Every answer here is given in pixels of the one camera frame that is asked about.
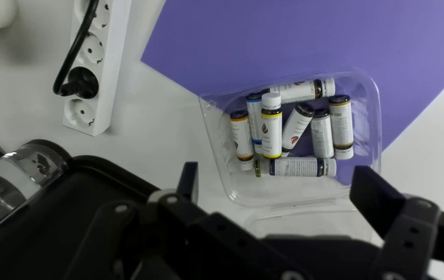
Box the black tabletop machine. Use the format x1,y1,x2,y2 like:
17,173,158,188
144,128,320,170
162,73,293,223
0,154,192,280

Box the white bottle green band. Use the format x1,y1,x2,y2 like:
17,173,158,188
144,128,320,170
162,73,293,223
253,156,338,179

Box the purple paper sheet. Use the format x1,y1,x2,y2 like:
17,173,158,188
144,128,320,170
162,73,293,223
141,0,444,187

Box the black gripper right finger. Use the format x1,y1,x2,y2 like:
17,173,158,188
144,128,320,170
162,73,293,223
349,165,444,280

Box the white bottle yellow band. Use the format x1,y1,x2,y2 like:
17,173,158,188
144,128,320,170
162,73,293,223
260,92,285,160

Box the white bottle yellow black bands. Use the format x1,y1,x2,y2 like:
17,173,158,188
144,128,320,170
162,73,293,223
327,94,357,162

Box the white bottle blue band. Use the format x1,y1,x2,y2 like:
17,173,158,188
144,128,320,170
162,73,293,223
245,92,265,157

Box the clear plastic box lid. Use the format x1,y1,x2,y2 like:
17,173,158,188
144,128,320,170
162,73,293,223
229,199,374,246

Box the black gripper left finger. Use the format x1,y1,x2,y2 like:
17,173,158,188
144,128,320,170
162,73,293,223
148,160,208,230

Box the clear cylindrical container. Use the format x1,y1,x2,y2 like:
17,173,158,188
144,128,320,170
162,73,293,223
0,139,74,246

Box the clear plastic box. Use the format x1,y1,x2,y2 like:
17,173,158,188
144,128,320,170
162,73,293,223
198,69,385,210

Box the black plug with cable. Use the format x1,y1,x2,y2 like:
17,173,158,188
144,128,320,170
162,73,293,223
0,0,102,159

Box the small white labelled bottle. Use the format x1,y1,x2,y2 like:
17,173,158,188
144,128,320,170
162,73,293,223
310,108,337,160
282,101,317,157

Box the white power strip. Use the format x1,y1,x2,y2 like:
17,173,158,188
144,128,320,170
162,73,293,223
63,0,133,139

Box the white bottle dark band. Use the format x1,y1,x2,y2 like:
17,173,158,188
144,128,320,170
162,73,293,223
270,76,338,104

